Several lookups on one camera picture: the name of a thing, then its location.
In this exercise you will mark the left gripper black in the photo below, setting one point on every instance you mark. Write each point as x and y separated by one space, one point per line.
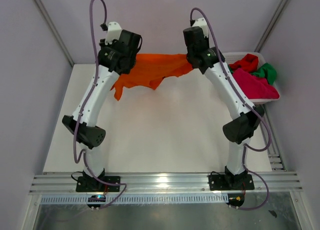
130 63

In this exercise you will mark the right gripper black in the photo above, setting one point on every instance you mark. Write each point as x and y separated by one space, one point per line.
192 60

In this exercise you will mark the orange t shirt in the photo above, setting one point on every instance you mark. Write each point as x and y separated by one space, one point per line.
150 70

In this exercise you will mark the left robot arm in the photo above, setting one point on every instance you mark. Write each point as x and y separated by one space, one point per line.
112 59

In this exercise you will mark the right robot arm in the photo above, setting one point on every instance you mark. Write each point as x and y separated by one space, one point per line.
245 116

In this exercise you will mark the white plastic basket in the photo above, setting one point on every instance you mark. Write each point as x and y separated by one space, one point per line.
232 57

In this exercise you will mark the red t shirt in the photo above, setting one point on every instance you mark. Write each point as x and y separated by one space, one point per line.
249 64

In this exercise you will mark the magenta t shirt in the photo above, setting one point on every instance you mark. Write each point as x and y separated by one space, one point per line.
254 87

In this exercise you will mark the green t shirt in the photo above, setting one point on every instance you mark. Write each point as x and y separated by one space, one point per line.
266 71

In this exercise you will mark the left controller board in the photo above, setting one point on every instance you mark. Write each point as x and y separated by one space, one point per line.
96 201

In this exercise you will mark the controller board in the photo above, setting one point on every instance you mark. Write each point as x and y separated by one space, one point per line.
96 201
235 200

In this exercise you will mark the right controller board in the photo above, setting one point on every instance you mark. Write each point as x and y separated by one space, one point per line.
235 200

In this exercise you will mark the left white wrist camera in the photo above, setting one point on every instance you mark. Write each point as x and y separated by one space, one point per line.
113 31

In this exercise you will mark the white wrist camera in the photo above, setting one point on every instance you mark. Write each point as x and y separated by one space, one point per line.
113 31
201 22

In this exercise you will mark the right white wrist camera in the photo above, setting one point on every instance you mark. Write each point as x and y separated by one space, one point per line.
201 22

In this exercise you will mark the left frame post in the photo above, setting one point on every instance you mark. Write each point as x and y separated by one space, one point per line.
54 31

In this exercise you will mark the frame post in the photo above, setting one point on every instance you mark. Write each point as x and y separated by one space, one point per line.
54 31
276 16

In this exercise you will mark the right frame post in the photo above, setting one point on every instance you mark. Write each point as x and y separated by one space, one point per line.
276 16

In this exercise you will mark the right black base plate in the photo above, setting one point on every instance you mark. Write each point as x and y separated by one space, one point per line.
228 181

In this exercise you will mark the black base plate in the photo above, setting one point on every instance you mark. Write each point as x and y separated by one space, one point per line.
228 181
88 184

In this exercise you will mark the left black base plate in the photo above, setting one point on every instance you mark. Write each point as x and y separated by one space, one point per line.
88 184

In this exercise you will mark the white slotted cable duct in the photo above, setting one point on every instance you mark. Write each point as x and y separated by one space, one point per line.
131 199

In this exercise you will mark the aluminium front rail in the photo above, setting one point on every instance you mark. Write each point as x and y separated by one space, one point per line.
162 183

